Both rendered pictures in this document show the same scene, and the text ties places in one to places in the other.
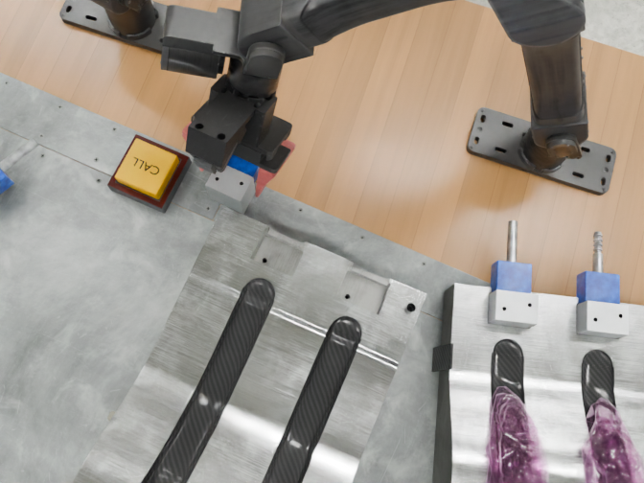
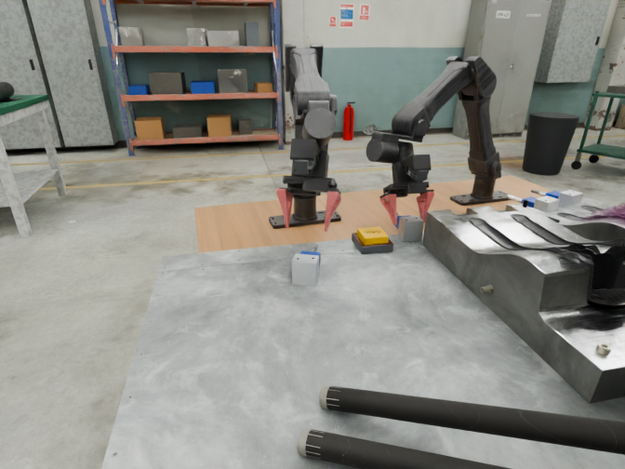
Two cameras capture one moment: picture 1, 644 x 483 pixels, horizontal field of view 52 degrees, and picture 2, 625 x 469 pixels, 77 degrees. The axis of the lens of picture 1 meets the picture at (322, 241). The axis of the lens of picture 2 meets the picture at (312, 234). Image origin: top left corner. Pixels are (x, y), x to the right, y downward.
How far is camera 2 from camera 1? 0.96 m
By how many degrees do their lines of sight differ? 52
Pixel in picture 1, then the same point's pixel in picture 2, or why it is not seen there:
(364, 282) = not seen: hidden behind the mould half
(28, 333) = (394, 304)
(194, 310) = (463, 233)
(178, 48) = (385, 142)
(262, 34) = (418, 114)
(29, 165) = not seen: hidden behind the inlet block
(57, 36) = (278, 232)
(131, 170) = (368, 234)
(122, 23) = (310, 209)
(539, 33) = (487, 88)
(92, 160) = (340, 250)
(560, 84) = (487, 131)
